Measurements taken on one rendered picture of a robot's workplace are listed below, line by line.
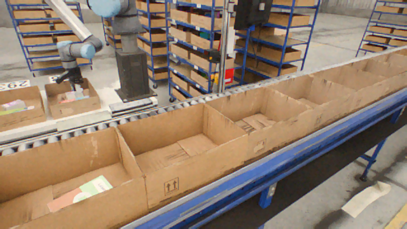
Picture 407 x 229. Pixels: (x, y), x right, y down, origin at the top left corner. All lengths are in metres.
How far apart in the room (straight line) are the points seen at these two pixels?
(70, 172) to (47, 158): 0.10
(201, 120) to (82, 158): 0.50
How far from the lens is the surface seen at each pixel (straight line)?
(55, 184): 0.98
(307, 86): 1.58
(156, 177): 0.69
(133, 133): 0.92
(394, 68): 2.21
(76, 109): 1.65
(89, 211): 0.68
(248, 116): 1.26
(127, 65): 1.67
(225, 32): 1.71
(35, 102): 1.94
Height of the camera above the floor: 1.51
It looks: 30 degrees down
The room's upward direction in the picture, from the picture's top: 3 degrees clockwise
